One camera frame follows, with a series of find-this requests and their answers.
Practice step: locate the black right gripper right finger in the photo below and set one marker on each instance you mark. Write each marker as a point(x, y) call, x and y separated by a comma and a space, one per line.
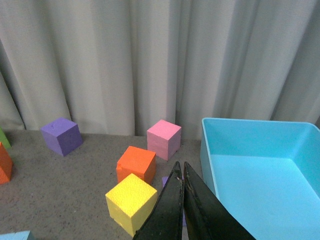
point(206, 217)

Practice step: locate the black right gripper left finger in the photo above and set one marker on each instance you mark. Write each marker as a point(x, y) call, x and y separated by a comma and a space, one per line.
point(165, 221)

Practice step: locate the yellow foam cube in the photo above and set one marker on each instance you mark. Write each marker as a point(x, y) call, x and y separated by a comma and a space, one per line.
point(130, 203)

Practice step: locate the purple foam cube right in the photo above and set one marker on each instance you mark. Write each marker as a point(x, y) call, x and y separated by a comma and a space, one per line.
point(164, 180)

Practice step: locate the purple foam cube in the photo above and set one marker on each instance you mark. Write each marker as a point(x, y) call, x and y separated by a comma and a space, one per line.
point(62, 136)
point(164, 180)

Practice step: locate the orange foam cube right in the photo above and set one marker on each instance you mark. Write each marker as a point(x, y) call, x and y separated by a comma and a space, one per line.
point(137, 161)

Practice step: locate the orange foam cube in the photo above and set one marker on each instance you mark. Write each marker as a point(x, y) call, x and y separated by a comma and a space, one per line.
point(6, 165)
point(137, 161)

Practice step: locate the light blue plastic bin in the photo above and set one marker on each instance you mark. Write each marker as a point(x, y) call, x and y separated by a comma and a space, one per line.
point(266, 174)

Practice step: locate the pink foam cube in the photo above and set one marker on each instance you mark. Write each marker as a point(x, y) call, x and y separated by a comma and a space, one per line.
point(164, 138)

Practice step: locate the purple foam cube back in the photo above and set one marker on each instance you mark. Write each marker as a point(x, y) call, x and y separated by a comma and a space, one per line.
point(62, 136)

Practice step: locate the blue foam cube right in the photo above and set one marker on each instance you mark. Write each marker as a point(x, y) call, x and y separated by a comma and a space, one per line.
point(21, 235)

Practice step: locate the grey curtain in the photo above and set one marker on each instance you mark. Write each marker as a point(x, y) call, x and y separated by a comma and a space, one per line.
point(118, 66)

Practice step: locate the orange foam cube left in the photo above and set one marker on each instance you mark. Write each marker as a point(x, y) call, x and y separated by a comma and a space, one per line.
point(6, 165)

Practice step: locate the green foam cube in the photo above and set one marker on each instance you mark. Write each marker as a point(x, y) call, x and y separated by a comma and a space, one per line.
point(4, 140)

